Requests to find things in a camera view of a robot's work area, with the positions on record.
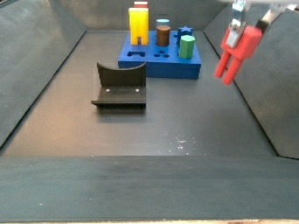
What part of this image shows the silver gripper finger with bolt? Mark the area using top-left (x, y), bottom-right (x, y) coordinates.
top-left (226, 0), bottom-right (249, 48)

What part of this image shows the silver black-tipped gripper finger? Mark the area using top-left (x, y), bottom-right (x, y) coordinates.
top-left (257, 3), bottom-right (288, 32)

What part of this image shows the red three-prong block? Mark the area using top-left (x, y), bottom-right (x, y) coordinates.
top-left (215, 25), bottom-right (263, 85)

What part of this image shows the blue foam shape board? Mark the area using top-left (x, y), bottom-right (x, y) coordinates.
top-left (118, 31), bottom-right (202, 80)

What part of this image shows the blue star block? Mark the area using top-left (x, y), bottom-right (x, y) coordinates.
top-left (177, 26), bottom-right (194, 45)

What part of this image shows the green hexagonal prism block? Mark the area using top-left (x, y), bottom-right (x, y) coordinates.
top-left (179, 35), bottom-right (195, 59)

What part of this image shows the light blue cylinder block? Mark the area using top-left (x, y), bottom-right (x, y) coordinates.
top-left (157, 18), bottom-right (171, 27)

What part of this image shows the brown oval cylinder block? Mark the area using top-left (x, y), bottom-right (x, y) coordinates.
top-left (157, 25), bottom-right (171, 46)

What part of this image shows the yellow arch block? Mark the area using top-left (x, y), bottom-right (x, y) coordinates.
top-left (129, 8), bottom-right (149, 46)

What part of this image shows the red white block behind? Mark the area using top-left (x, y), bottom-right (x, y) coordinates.
top-left (134, 1), bottom-right (149, 8)

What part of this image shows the black curved stand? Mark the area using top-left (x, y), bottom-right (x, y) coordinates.
top-left (91, 63), bottom-right (146, 107)

